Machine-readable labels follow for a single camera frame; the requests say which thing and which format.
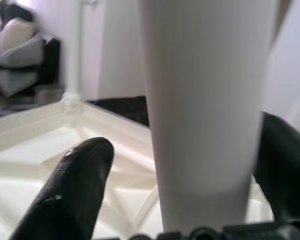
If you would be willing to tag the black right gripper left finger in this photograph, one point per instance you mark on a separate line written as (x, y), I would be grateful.
(72, 190)

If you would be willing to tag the black sofa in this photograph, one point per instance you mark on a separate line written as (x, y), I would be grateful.
(51, 60)

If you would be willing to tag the white plastic table top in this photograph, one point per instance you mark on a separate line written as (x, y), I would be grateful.
(27, 150)

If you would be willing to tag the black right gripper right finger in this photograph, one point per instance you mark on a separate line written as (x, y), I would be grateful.
(285, 170)

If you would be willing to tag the beige cushion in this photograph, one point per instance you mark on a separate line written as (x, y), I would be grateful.
(15, 35)

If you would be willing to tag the white plastic table leg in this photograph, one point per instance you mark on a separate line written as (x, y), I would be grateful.
(74, 50)
(202, 100)

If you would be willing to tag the black table cloth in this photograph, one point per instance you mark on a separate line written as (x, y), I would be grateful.
(125, 107)

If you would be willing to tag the grey cushion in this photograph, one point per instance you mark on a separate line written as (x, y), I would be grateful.
(12, 80)
(22, 56)

